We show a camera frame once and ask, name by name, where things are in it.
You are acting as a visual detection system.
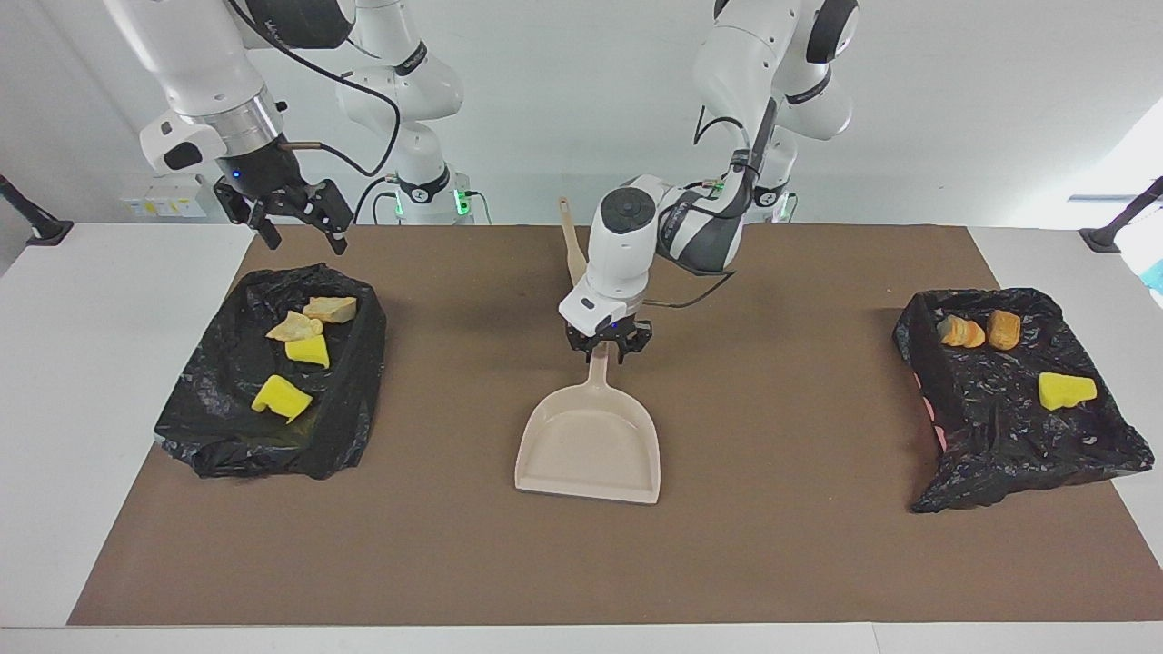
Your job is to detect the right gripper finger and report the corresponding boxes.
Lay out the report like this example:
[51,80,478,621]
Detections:
[214,182,283,250]
[304,179,354,256]

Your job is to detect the beige brush black bristles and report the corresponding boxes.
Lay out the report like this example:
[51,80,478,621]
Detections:
[557,196,588,290]

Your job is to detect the beige foam chunk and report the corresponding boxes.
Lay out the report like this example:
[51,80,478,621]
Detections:
[937,315,986,350]
[265,311,324,343]
[303,296,359,325]

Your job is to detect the beige plastic dustpan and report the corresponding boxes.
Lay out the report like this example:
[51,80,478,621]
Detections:
[514,345,661,505]

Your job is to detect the yellow sponge piece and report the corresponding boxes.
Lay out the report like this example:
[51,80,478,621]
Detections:
[1038,372,1098,411]
[284,334,332,370]
[251,374,313,425]

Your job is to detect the black bag lined bin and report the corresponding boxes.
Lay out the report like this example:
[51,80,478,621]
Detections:
[153,263,388,481]

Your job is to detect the black bag bin pink inside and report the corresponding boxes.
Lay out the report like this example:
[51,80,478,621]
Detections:
[892,288,1157,514]

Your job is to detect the brown table mat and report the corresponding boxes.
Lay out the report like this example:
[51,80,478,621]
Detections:
[68,224,1163,628]

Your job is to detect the black stand foot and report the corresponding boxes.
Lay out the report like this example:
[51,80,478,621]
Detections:
[0,173,75,247]
[1079,175,1163,254]

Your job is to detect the black base cable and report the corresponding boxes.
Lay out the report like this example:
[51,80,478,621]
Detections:
[353,175,401,225]

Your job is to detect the white wall box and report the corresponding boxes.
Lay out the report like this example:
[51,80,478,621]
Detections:
[121,173,219,219]

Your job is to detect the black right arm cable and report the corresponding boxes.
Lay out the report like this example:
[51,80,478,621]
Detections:
[227,0,403,178]

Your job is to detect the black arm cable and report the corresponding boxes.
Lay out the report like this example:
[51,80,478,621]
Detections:
[650,100,782,312]
[227,0,403,178]

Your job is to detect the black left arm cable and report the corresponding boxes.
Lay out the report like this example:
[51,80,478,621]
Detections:
[650,100,782,312]

